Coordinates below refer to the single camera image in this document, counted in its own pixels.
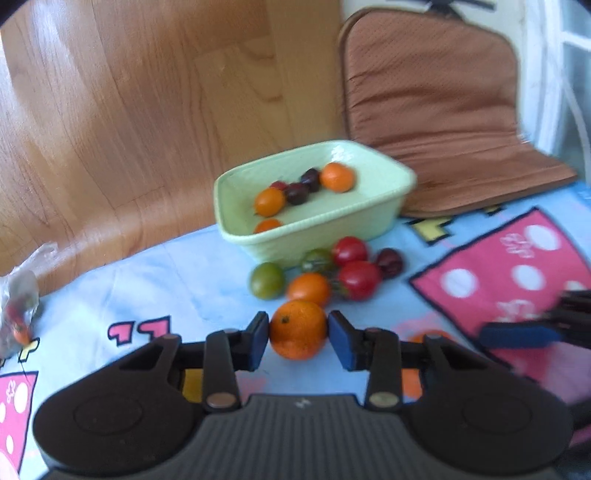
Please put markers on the dark green striped tomato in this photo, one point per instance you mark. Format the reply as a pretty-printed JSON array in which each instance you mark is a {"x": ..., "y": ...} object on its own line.
[{"x": 317, "y": 260}]

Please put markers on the dark purple cherry tomato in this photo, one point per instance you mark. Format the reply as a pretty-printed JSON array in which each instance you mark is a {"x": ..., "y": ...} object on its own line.
[
  {"x": 311, "y": 178},
  {"x": 297, "y": 193}
]

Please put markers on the printed cartoon blanket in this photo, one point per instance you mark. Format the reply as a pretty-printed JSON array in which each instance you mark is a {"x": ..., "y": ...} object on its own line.
[{"x": 152, "y": 286}]

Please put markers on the black tape strips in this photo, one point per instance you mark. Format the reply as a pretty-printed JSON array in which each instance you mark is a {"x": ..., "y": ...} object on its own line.
[{"x": 455, "y": 6}]

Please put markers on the large orange tomato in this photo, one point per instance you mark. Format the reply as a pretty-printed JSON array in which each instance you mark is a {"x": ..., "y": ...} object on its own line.
[{"x": 338, "y": 177}]

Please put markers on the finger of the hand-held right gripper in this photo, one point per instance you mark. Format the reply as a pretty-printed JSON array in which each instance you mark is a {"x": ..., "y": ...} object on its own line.
[{"x": 517, "y": 335}]

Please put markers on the green cherry tomato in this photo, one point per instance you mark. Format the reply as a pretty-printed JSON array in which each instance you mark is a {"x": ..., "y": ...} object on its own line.
[{"x": 267, "y": 280}]

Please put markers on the small red cherry tomato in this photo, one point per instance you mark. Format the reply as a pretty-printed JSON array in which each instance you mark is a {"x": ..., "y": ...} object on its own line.
[{"x": 278, "y": 185}]

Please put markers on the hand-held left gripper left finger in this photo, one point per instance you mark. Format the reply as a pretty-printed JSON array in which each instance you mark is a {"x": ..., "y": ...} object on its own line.
[{"x": 258, "y": 341}]

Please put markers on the dark red cherry tomato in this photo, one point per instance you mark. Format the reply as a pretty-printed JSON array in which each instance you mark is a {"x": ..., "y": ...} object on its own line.
[{"x": 389, "y": 262}]

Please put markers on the clear plastic bag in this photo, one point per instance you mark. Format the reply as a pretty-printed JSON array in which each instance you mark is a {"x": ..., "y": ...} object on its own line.
[{"x": 21, "y": 295}]

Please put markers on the light green ceramic dish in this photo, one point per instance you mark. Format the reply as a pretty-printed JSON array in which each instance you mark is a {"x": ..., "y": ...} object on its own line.
[{"x": 369, "y": 194}]

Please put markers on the white framed glass door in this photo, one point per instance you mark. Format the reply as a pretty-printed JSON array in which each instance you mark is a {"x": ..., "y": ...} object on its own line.
[{"x": 554, "y": 69}]

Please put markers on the orange cherry tomato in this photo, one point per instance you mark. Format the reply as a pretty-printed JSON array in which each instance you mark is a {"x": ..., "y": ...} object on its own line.
[
  {"x": 268, "y": 225},
  {"x": 270, "y": 202}
]

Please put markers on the brown seat cushion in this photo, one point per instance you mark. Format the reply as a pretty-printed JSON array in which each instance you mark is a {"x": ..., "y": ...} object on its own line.
[{"x": 429, "y": 106}]

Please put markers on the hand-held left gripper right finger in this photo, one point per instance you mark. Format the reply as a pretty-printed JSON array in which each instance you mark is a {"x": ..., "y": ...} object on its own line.
[{"x": 340, "y": 344}]

